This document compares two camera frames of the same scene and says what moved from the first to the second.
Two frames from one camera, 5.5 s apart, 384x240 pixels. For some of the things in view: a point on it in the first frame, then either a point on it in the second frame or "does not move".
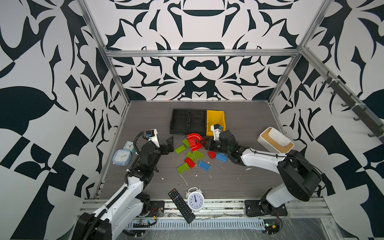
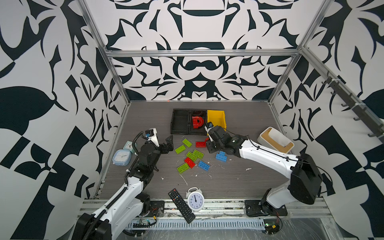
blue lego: (221, 156) does not move
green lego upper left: (180, 149) does not move
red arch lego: (195, 140) → (197, 122)
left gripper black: (168, 147) does not move
